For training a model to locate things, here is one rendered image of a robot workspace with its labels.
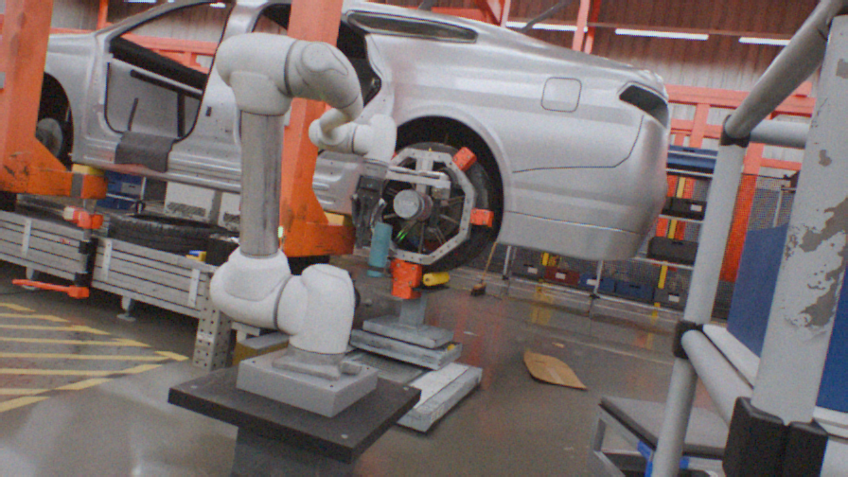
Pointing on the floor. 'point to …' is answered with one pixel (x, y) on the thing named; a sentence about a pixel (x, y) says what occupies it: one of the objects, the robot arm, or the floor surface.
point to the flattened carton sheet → (551, 370)
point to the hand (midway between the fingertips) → (361, 238)
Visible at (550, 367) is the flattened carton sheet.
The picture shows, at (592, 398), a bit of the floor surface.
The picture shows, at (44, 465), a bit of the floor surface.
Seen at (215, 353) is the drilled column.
